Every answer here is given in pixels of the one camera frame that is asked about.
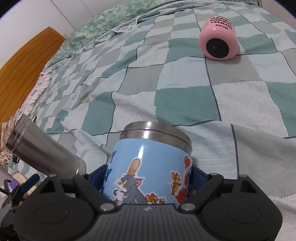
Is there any wooden headboard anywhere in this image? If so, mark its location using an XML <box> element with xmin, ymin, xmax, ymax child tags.
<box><xmin>0</xmin><ymin>27</ymin><xmax>65</xmax><ymax>123</ymax></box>

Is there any checkered green grey bedspread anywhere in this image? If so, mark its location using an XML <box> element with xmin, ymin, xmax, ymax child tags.
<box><xmin>30</xmin><ymin>6</ymin><xmax>296</xmax><ymax>202</ymax></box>

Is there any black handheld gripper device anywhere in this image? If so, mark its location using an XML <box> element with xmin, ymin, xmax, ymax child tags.
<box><xmin>1</xmin><ymin>174</ymin><xmax>40</xmax><ymax>236</ymax></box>

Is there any pink cup with black text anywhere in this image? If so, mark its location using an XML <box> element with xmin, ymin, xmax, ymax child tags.
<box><xmin>199</xmin><ymin>16</ymin><xmax>239</xmax><ymax>61</ymax></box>

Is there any stainless steel tumbler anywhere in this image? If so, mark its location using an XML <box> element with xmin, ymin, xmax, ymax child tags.
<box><xmin>5</xmin><ymin>114</ymin><xmax>86</xmax><ymax>179</ymax></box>

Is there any blue cartoon steel cup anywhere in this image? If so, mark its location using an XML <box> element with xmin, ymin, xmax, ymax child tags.
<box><xmin>102</xmin><ymin>121</ymin><xmax>193</xmax><ymax>206</ymax></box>

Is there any green floral quilt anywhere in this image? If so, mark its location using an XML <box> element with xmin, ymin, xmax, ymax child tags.
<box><xmin>46</xmin><ymin>1</ymin><xmax>257</xmax><ymax>67</ymax></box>

